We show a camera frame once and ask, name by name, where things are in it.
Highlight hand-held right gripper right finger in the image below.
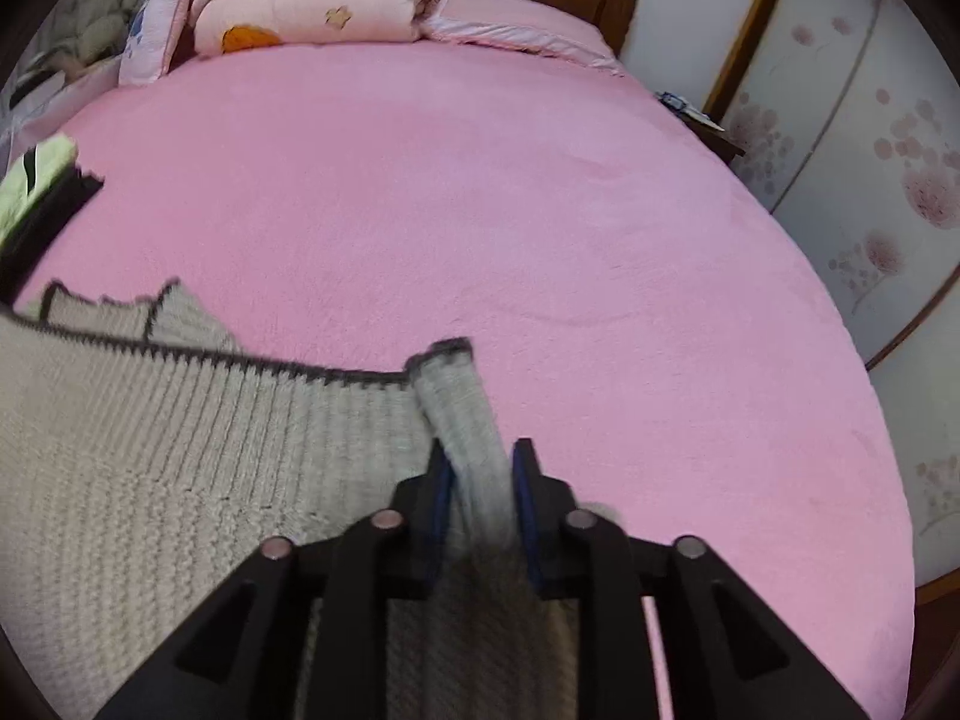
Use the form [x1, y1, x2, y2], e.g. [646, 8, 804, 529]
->
[511, 437, 871, 720]

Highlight dark wooden nightstand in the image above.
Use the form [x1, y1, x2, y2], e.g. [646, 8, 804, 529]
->
[656, 90, 745, 162]

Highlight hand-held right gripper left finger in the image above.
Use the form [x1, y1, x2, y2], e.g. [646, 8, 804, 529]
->
[94, 439, 456, 720]

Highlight bed with pink sheet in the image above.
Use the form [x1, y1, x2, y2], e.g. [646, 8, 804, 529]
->
[0, 0, 920, 720]

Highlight white bedside desk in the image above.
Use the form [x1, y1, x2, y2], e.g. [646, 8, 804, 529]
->
[0, 60, 121, 162]

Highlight grey knit cardigan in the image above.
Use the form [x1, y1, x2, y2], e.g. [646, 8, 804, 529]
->
[0, 277, 627, 720]

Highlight green and black folded jacket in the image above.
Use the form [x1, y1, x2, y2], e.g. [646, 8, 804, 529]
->
[0, 133, 104, 301]

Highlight floral wardrobe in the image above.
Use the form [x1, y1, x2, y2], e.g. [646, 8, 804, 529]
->
[701, 0, 960, 616]

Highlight folded pink quilt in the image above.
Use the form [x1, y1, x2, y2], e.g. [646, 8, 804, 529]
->
[187, 0, 443, 55]

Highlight pink pillow with bag print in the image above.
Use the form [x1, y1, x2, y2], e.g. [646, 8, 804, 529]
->
[118, 0, 200, 87]

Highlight papers on nightstand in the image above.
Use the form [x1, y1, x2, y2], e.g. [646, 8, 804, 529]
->
[656, 91, 725, 130]

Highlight beige puffer jacket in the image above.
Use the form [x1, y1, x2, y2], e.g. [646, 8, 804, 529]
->
[45, 0, 143, 72]

